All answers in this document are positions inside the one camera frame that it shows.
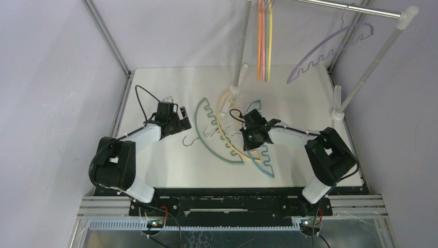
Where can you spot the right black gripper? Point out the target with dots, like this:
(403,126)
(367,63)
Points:
(252,137)

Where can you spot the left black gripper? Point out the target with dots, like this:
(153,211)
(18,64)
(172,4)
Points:
(183,124)

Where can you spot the teal plastic hanger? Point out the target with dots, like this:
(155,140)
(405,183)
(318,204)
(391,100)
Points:
(260,157)

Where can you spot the orange plastic hanger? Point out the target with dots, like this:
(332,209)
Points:
(259,27)

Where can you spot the purple plastic hanger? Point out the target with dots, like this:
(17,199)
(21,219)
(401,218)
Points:
(317,55)

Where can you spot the pink plastic hanger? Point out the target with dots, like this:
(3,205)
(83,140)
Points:
(263,54)

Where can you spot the light green plastic hanger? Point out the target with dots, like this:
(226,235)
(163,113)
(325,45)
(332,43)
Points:
(266,22)

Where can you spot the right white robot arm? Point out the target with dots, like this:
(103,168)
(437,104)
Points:
(330,158)

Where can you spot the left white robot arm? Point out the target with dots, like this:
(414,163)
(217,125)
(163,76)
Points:
(115,164)

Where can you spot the pale yellow plastic hanger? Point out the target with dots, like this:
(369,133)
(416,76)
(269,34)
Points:
(227,97)

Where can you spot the right small circuit board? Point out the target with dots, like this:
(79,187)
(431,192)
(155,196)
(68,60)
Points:
(307,225)

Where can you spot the small circuit board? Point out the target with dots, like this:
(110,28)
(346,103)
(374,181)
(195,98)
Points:
(155,224)
(307,225)

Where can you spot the left small circuit board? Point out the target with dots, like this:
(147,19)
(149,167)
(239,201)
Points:
(155,224)

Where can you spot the chrome clothes rack bar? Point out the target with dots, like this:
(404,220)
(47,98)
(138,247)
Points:
(356,8)

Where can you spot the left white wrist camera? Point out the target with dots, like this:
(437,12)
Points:
(169,99)

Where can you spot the white clothes rack left post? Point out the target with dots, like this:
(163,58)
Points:
(234,87)

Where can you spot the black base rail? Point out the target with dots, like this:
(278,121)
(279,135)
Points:
(234,206)

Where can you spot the left aluminium frame profile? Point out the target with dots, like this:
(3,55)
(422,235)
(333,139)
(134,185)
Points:
(81,225)

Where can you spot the aluminium frame profile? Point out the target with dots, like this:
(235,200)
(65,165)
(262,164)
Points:
(81,225)
(381,225)

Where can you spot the right aluminium frame profile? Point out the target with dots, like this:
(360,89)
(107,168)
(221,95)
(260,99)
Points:
(381,225)

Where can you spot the white slotted cable duct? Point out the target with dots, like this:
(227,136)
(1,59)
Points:
(137,224)

